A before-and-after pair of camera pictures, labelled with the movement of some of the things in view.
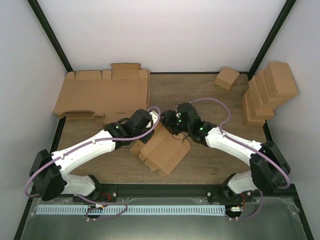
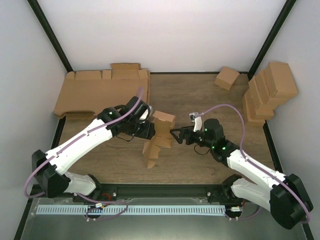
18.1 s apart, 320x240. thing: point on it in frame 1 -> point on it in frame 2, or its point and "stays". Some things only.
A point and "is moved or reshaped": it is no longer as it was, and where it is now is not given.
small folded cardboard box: (226, 77) stays
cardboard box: (163, 152) is moved or reshaped
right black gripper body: (175, 126) -> (191, 140)
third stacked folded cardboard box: (261, 111) stays
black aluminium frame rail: (173, 192) stays
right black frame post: (270, 40) stays
